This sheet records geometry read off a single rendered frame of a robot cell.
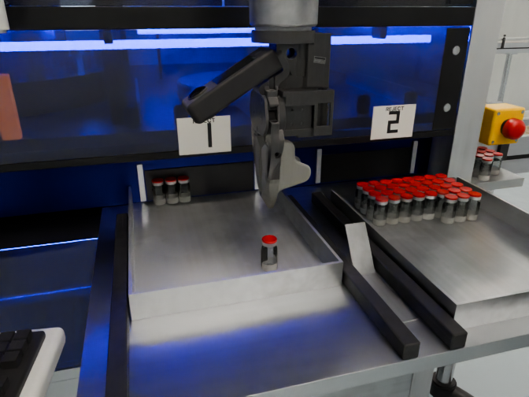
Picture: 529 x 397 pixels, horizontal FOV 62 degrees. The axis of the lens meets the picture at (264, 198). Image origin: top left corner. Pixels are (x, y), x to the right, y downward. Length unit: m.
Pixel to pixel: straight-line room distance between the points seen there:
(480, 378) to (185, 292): 1.47
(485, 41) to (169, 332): 0.72
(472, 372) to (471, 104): 1.17
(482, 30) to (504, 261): 0.42
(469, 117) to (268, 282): 0.55
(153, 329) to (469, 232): 0.50
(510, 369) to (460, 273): 1.31
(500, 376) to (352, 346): 1.43
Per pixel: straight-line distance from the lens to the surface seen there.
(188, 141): 0.73
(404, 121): 0.85
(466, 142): 0.95
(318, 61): 0.53
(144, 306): 0.54
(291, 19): 0.49
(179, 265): 0.63
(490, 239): 0.77
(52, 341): 0.68
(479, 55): 0.92
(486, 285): 0.64
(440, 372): 1.56
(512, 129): 0.97
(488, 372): 1.90
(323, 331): 0.52
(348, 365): 0.48
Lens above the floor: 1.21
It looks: 23 degrees down
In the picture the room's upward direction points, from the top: straight up
